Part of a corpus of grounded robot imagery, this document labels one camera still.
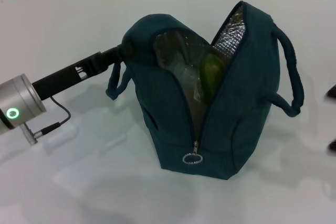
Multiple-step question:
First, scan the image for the green cucumber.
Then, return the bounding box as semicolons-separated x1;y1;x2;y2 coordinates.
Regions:
200;52;226;102

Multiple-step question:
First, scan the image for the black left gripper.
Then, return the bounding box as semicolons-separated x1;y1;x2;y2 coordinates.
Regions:
30;42;130;101

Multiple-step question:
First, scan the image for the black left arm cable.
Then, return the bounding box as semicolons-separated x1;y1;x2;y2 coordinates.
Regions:
20;95;72;146

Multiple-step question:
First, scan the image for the dark teal fabric lunch bag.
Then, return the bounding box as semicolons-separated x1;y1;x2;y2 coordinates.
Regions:
106;1;305;182

